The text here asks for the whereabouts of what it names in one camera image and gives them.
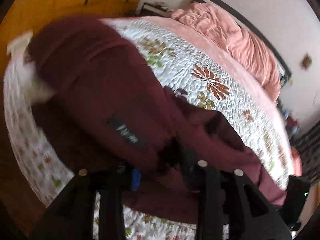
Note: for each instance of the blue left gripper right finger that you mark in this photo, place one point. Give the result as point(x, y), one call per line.
point(225, 197)

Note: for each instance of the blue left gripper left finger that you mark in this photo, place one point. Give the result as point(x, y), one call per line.
point(71, 214)

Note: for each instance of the maroon pants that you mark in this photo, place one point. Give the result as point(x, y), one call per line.
point(109, 109)

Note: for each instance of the dark curtain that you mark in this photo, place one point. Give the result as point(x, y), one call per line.
point(308, 147)

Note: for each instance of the cluttered side table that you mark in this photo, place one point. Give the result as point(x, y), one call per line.
point(291, 123)

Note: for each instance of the black bed headboard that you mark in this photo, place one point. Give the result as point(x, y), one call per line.
point(285, 73)

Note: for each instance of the pink bed sheet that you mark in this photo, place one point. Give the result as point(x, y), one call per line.
point(188, 62)

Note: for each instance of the pink crumpled blanket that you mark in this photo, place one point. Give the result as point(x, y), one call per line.
point(241, 44)

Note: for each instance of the white floral quilt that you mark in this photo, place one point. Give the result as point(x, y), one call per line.
point(45, 173)

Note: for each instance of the orange wooden wardrobe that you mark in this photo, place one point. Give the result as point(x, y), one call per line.
point(24, 15)

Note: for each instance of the small brown wall ornament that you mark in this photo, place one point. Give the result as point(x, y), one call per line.
point(306, 62)

